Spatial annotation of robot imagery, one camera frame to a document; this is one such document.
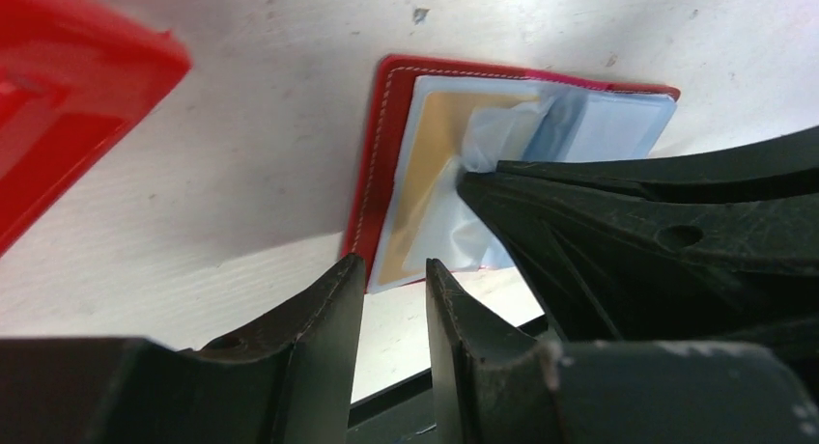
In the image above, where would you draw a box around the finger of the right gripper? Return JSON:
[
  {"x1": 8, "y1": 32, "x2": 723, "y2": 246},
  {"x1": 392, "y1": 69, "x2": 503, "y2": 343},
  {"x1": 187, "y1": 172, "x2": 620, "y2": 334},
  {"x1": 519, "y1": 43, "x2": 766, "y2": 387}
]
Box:
[
  {"x1": 496, "y1": 126, "x2": 818, "y2": 204},
  {"x1": 458, "y1": 173, "x2": 818, "y2": 341}
]

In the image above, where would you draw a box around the red plastic tray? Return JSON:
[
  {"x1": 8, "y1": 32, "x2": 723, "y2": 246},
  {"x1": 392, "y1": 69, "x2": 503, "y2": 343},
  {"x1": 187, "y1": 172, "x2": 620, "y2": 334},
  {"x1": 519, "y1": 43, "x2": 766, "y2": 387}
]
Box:
[{"x1": 1, "y1": 0, "x2": 191, "y2": 249}]

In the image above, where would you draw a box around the red leather card holder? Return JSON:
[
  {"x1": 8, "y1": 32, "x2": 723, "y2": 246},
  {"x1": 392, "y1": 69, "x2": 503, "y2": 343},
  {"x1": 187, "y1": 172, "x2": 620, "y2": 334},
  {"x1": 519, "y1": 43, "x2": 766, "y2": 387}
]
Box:
[{"x1": 343, "y1": 54, "x2": 680, "y2": 293}]

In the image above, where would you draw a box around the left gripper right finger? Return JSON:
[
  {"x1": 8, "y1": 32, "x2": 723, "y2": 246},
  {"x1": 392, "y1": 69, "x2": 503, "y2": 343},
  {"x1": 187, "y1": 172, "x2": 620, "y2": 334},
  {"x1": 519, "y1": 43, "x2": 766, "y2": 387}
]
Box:
[{"x1": 426, "y1": 259, "x2": 818, "y2": 443}]

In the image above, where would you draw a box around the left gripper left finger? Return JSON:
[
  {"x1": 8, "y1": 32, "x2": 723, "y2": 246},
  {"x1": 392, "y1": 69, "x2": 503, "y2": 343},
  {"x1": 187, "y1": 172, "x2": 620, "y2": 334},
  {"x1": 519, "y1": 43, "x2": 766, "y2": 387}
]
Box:
[{"x1": 1, "y1": 254, "x2": 366, "y2": 443}]

